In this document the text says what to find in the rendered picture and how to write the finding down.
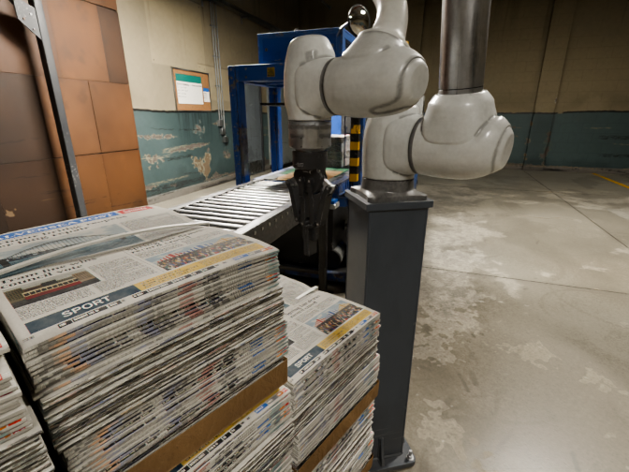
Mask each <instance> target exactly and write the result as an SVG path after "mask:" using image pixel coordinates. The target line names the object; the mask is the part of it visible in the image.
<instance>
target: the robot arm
mask: <svg viewBox="0 0 629 472"><path fill-rule="evenodd" d="M373 2H374V4H375V7H376V10H377V17H376V21H375V23H374V25H373V28H370V29H366V30H364V31H362V32H360V33H359V34H358V36H357V38H356V39H355V41H354V42H353V43H352V44H351V45H350V46H349V47H348V48H347V49H346V50H345V51H344V52H343V55H342V56H340V57H335V52H334V50H333V48H332V46H331V44H330V42H329V40H328V39H327V38H326V37H325V36H322V35H305V36H300V37H296V38H294V39H293V40H291V41H290V43H289V45H288V48H287V52H286V57H285V70H284V98H285V108H286V111H287V115H288V137H289V147H290V148H295V150H293V151H292V158H293V167H294V168H295V171H294V176H293V177H292V178H291V179H288V180H285V183H286V185H287V187H288V190H289V194H290V198H291V203H292V208H293V213H294V218H295V221H296V222H300V223H301V225H302V238H303V239H304V255H307V256H311V255H312V254H314V253H316V240H318V233H319V227H320V226H323V225H325V224H326V223H327V219H328V215H329V207H330V203H331V199H332V194H333V193H334V191H335V190H336V188H337V185H336V184H331V183H330V182H329V181H328V176H327V174H326V168H327V166H328V151H327V150H325V148H329V147H330V146H331V117H332V116H338V115H341V116H347V117H352V118H368V119H367V122H366V126H365V129H364V135H363V144H362V181H361V185H356V186H351V187H350V191H351V192H354V193H356V194H358V195H359V196H361V197H363V198H364V199H366V200H367V202H370V203H378V202H387V201H404V200H426V199H427V194H424V193H422V192H419V191H417V190H415V189H414V176H415V174H423V175H427V176H431V177H437V178H445V179H460V180H463V179H474V178H479V177H483V176H486V175H488V174H491V173H494V172H495V171H497V170H501V169H502V168H503V167H504V166H505V164H506V163H507V161H508V159H509V157H510V155H511V152H512V148H513V144H514V133H513V130H512V127H511V124H509V123H508V121H507V120H506V119H505V118H504V117H503V116H497V112H496V109H495V104H494V98H493V97H492V95H491V94H490V93H489V91H488V90H484V89H483V86H484V77H485V66H486V56H487V46H488V35H489V25H490V5H491V0H442V22H441V45H440V68H439V91H438V94H435V95H434V97H433V98H432V99H431V101H430V102H429V104H428V108H427V110H426V113H425V116H423V115H420V108H419V107H418V105H417V103H418V101H419V100H420V99H421V98H422V97H423V95H424V93H425V91H426V89H427V86H428V81H429V70H428V67H427V64H426V61H425V59H424V58H423V57H422V56H421V55H420V54H419V53H418V52H416V51H415V50H414V49H412V48H410V46H409V45H408V43H407V42H406V41H405V37H406V31H407V24H408V5H407V0H373ZM323 186H324V187H323ZM322 187H323V188H322ZM322 190H323V193H322ZM321 194H322V196H321ZM320 197H321V199H320Z"/></svg>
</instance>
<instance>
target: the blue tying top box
mask: <svg viewBox="0 0 629 472"><path fill-rule="evenodd" d="M340 28H341V27H335V28H324V29H313V30H301V31H290V32H279V33H267V34H257V45H258V64H259V65H261V64H280V63H284V62H285V57H286V52H287V48H288V45H289V43H290V41H291V40H293V39H294V38H296V37H300V36H305V35H322V36H325V37H326V38H327V39H328V40H329V42H330V44H331V46H332V48H333V50H334V52H335V57H340V56H342V55H343V52H344V51H345V50H346V49H347V48H348V47H349V46H350V45H351V44H352V43H353V42H354V41H355V39H356V38H355V37H354V36H353V35H351V34H350V33H349V32H348V31H347V30H345V29H343V30H342V32H341V33H340V35H339V36H338V37H337V33H338V31H339V30H340Z"/></svg>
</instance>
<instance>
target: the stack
mask: <svg viewBox="0 0 629 472"><path fill-rule="evenodd" d="M279 276H280V279H278V281H277V282H278V283H279V285H281V286H283V288H282V291H283V292H282V294H281V296H283V299H282V300H284V302H285V303H284V304H283V306H284V308H285V310H284V312H285V314H284V318H285V320H286V321H287V323H286V324H287V328H286V332H287V335H288V338H287V340H288V342H287V343H288V345H289V348H288V353H287V354H285V357H286V358H287V382H286V383H285V384H284V385H283V386H281V387H280V388H279V389H278V390H276V391H275V392H273V393H272V394H271V395H269V396H268V397H267V398H265V399H264V400H263V401H261V402H260V403H259V404H258V405H256V406H255V407H253V408H252V409H251V410H249V411H248V412H247V413H245V414H244V415H243V416H241V417H240V418H239V419H238V420H236V421H235V422H233V423H232V424H231V425H229V426H228V427H227V428H226V429H225V430H224V431H222V432H221V433H220V434H219V435H217V436H216V437H214V438H213V439H212V440H210V441H209V442H208V443H206V444H205V445H204V446H202V447H201V448H200V449H198V450H197V451H196V452H194V453H193V454H192V455H190V456H189V457H188V458H186V459H185V460H184V461H182V462H181V463H180V464H178V465H177V466H176V467H174V468H173V469H172V470H170V471H169V472H294V471H293V470H292V466H293V467H294V468H295V469H296V470H297V472H298V470H299V469H300V468H301V467H302V465H303V464H304V463H305V462H306V461H307V460H308V459H309V457H310V456H311V455H312V454H313V453H314V452H315V451H316V449H317V448H318V447H319V446H320V445H321V444H322V443H323V441H324V440H325V439H326V438H327V437H328V436H329V435H330V434H331V432H332V431H333V430H334V429H335V428H336V427H337V426H338V425H339V424H340V423H341V421H342V420H343V419H344V418H345V417H346V416H347V415H348V414H349V413H350V412H351V411H352V409H353V408H354V407H355V406H356V405H357V404H358V403H359V402H360V401H361V400H362V399H363V398H364V397H365V396H366V395H367V393H368V392H369V391H370V390H371V389H372V388H373V387H374V386H375V385H376V381H377V376H378V371H379V370H380V369H379V367H380V365H379V364H380V362H379V358H380V355H379V354H378V353H376V351H377V350H378V349H377V344H378V343H379V341H378V340H377V337H378V336H379V328H380V327H381V325H380V324H379V322H380V313H378V312H376V311H374V310H372V309H370V308H368V307H365V306H363V305H360V304H358V303H355V302H351V301H349V300H347V299H344V298H341V297H338V296H335V295H333V294H330V293H327V292H324V291H319V290H318V287H317V286H315V287H313V288H310V287H308V286H306V285H305V284H303V283H302V282H299V281H296V280H294V279H291V278H289V277H286V276H283V275H279ZM373 406H374V400H373V401H372V402H371V403H370V404H369V406H368V407H367V408H366V409H365V410H364V411H363V413H362V414H361V415H360V416H359V417H358V418H357V420H356V421H355V422H354V423H353V424H352V425H351V427H350V428H349V429H348V430H347V431H346V432H345V433H344V435H343V436H342V437H341V438H340V439H339V441H338V442H337V443H336V444H335V445H334V446H333V448H332V449H331V450H330V451H329V452H328V453H327V455H326V456H325V457H324V458H323V459H322V460H321V462H320V463H319V464H318V465H317V466H316V467H315V469H314V470H313V471H312V472H361V471H362V469H363V468H364V467H365V465H366V464H367V463H368V462H369V461H370V459H371V454H372V452H371V450H372V449H373V435H374V433H373V431H372V424H373V422H372V418H373V411H374V410H375V408H374V407H373Z"/></svg>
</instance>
